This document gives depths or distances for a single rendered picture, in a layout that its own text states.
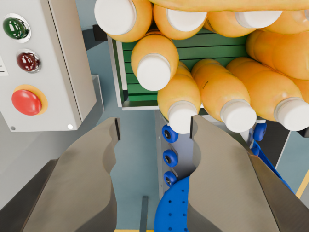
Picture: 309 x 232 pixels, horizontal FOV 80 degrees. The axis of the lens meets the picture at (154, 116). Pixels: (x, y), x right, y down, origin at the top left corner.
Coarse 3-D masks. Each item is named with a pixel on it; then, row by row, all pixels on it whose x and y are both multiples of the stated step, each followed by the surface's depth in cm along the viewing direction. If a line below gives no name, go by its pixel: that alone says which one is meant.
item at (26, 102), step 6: (18, 90) 23; (24, 90) 23; (12, 96) 23; (18, 96) 23; (24, 96) 23; (30, 96) 23; (36, 96) 23; (12, 102) 23; (18, 102) 23; (24, 102) 23; (30, 102) 23; (36, 102) 23; (18, 108) 24; (24, 108) 24; (30, 108) 24; (36, 108) 24; (24, 114) 24; (30, 114) 24; (36, 114) 24
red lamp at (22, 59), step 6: (18, 54) 21; (24, 54) 21; (30, 54) 21; (18, 60) 21; (24, 60) 21; (30, 60) 21; (36, 60) 22; (24, 66) 21; (30, 66) 21; (36, 66) 22
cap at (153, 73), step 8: (152, 56) 21; (144, 64) 21; (152, 64) 21; (160, 64) 21; (144, 72) 21; (152, 72) 21; (160, 72) 21; (168, 72) 21; (144, 80) 22; (152, 80) 22; (160, 80) 22; (168, 80) 22; (152, 88) 22; (160, 88) 22
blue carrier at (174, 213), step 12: (180, 180) 48; (168, 192) 45; (180, 192) 45; (168, 204) 42; (180, 204) 42; (156, 216) 40; (168, 216) 40; (180, 216) 40; (156, 228) 38; (168, 228) 37; (180, 228) 37
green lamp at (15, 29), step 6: (6, 18) 19; (12, 18) 19; (6, 24) 19; (12, 24) 19; (18, 24) 19; (6, 30) 19; (12, 30) 19; (18, 30) 19; (24, 30) 20; (12, 36) 20; (18, 36) 20; (24, 36) 20
